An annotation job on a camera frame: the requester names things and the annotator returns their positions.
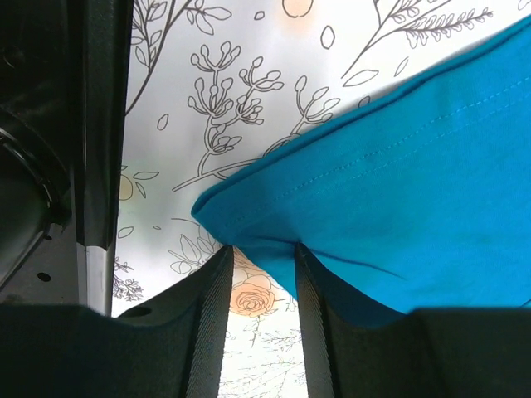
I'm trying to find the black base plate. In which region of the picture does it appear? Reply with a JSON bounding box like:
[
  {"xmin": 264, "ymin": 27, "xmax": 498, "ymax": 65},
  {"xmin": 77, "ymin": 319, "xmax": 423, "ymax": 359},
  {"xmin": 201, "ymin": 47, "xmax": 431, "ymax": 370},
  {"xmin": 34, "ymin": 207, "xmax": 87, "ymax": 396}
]
[{"xmin": 1, "ymin": 1, "xmax": 133, "ymax": 315}]

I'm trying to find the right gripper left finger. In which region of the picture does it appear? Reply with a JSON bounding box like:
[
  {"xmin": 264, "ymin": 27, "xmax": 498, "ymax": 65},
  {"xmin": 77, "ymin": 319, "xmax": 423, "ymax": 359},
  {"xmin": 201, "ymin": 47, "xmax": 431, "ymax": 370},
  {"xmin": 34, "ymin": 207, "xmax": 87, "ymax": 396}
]
[{"xmin": 1, "ymin": 246, "xmax": 233, "ymax": 397}]

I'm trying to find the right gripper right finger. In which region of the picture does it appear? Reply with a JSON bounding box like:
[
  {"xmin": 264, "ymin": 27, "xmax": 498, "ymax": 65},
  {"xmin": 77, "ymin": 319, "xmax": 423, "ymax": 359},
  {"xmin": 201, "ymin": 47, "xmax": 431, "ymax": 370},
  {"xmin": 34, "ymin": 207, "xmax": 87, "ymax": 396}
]
[{"xmin": 295, "ymin": 245, "xmax": 530, "ymax": 397}]

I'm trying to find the blue t shirt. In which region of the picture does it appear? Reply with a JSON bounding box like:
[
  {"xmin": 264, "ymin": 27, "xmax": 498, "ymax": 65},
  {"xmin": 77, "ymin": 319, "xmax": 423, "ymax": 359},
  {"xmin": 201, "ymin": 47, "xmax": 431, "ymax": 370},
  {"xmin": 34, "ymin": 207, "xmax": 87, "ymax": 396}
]
[{"xmin": 192, "ymin": 18, "xmax": 530, "ymax": 326}]

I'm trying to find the floral table mat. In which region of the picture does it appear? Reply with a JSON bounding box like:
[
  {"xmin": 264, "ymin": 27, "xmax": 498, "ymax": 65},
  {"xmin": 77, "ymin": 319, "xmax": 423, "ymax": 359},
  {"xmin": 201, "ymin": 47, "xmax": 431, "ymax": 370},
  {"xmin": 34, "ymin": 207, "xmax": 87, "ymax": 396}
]
[{"xmin": 112, "ymin": 1, "xmax": 530, "ymax": 397}]

